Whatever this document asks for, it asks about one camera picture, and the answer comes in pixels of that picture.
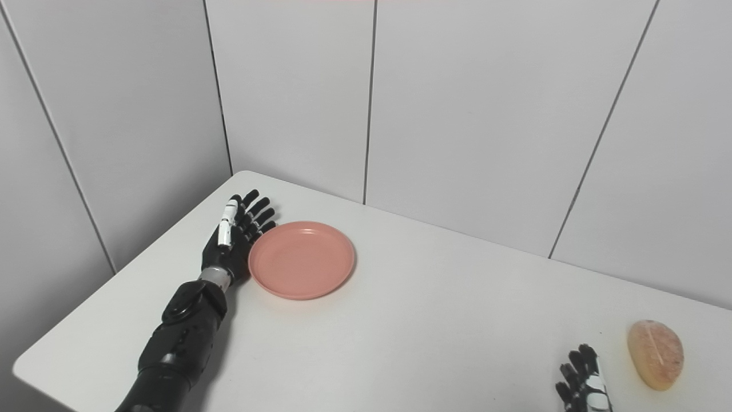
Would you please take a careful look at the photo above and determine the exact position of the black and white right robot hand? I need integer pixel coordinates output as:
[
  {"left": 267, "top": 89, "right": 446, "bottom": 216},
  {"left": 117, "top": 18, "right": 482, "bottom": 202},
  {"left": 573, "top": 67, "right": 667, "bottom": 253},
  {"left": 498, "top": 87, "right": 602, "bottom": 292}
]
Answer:
[{"left": 555, "top": 343, "right": 614, "bottom": 412}]

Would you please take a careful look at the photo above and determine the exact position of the brown bread roll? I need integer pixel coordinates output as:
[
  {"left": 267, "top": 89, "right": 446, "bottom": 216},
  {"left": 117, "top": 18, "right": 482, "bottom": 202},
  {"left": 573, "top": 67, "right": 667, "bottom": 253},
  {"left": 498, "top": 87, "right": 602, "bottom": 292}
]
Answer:
[{"left": 627, "top": 320, "right": 685, "bottom": 391}]

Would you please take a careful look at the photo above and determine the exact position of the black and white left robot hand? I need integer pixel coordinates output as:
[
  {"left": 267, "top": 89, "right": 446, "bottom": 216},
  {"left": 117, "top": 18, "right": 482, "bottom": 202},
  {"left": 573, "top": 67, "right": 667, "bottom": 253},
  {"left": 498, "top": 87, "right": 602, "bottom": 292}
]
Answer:
[{"left": 201, "top": 189, "right": 277, "bottom": 282}]

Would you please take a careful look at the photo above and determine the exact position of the pink round plate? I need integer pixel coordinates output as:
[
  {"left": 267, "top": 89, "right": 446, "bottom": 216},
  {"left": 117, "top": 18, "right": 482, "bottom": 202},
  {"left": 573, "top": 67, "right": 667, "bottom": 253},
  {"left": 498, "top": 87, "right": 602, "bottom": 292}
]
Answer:
[{"left": 248, "top": 221, "right": 356, "bottom": 300}]

